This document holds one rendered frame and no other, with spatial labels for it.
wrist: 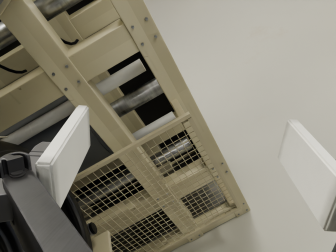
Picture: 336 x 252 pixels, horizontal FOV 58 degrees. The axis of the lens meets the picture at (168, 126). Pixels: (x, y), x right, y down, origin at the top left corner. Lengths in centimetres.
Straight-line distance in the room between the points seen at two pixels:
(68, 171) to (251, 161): 207
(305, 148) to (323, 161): 2
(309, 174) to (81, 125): 13
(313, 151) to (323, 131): 211
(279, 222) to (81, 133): 179
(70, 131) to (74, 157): 2
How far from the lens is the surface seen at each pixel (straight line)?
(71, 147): 17
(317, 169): 18
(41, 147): 17
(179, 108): 122
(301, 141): 19
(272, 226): 193
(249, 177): 213
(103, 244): 125
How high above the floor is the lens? 168
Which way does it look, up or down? 37 degrees down
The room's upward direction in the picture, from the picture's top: 32 degrees counter-clockwise
